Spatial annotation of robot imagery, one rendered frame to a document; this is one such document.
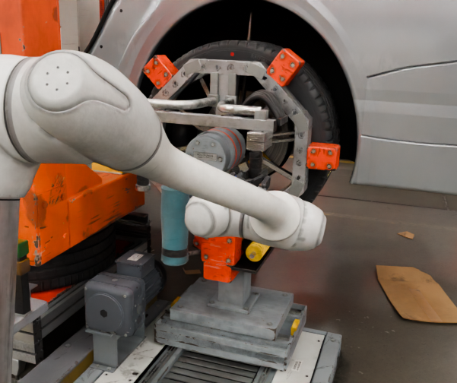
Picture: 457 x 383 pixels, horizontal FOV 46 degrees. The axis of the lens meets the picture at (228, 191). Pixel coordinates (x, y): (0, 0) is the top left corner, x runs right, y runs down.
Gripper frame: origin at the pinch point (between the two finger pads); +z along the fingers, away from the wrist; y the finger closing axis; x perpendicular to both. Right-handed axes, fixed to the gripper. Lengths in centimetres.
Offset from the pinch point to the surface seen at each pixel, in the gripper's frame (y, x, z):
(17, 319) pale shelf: -54, -38, -33
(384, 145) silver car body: 31.5, 5.0, 35.3
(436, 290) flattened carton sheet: 61, -82, 129
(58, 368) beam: -61, -70, -9
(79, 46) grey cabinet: -315, 20, 394
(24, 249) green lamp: -53, -19, -30
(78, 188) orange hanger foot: -62, -14, 9
